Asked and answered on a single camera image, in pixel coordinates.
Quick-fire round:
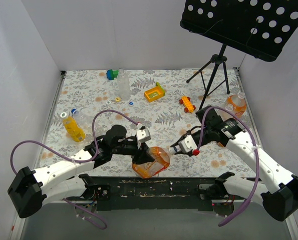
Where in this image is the clear Pocari Sweat bottle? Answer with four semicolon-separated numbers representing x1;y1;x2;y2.
117;68;131;100

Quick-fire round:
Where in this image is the floral table mat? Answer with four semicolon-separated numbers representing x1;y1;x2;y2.
39;69;241;167

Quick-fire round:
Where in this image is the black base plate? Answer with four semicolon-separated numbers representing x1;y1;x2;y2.
66;176;246;212

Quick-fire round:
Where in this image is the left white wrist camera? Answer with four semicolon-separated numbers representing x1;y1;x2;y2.
136;122;151;143

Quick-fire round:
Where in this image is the yellow juice bottle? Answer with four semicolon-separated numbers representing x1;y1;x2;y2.
60;112;85;143

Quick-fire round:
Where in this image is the white tea bottle cap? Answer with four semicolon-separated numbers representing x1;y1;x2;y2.
169;146;178;155

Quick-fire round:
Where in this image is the black music stand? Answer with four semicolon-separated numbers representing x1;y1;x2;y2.
179;0;298;118

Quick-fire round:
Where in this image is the yellow toy box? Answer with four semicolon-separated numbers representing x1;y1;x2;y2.
144;82;165;103

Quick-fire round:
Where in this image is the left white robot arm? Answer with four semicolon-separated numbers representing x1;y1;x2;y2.
8;125;153;219

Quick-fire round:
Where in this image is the small clear bottle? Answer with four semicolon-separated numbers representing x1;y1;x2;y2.
217;104;234;121

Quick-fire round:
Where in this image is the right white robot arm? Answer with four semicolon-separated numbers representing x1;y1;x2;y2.
170;105;298;226

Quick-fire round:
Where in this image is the orange soda bottle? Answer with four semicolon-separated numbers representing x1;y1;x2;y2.
225;92;246;118

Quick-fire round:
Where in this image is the clear bottle blue cap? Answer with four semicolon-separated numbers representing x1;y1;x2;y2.
71;108;93;134

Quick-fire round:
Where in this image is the blue green toy block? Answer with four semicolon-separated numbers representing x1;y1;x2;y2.
106;69;119;81

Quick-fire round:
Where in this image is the orange toy car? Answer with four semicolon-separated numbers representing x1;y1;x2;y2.
178;96;196;113

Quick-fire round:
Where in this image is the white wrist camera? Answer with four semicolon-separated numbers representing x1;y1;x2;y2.
180;135;200;156
136;122;151;143

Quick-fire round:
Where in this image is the orange label tea bottle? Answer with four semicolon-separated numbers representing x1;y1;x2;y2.
132;146;173;179

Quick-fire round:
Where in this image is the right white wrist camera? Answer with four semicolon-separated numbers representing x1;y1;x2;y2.
180;135;200;156

